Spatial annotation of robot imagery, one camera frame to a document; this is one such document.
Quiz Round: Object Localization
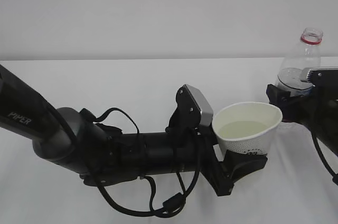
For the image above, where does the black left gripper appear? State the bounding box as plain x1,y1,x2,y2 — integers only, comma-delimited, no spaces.
166,126,268,197

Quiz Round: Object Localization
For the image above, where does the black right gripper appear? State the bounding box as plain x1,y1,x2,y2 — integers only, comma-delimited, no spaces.
266,83,338,156

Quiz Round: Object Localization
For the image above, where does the white paper cup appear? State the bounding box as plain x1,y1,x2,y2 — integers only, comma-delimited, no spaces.
211,101,283,155

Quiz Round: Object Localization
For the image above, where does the clear plastic water bottle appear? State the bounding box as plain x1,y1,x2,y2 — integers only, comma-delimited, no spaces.
275,27,323,97

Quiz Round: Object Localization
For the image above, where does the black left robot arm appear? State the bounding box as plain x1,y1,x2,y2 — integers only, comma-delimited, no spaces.
1,67,267,196

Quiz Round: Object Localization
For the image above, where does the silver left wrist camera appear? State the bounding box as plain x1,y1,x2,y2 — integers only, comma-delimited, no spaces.
169,84,213,128

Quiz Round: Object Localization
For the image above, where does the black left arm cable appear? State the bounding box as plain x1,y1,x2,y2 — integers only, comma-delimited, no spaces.
87,107,201,211

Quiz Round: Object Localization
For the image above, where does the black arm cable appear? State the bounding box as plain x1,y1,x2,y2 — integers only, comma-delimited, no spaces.
87,107,201,211
311,126,338,186

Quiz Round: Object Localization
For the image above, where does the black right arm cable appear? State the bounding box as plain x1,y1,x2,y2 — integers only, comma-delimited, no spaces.
311,126,338,186

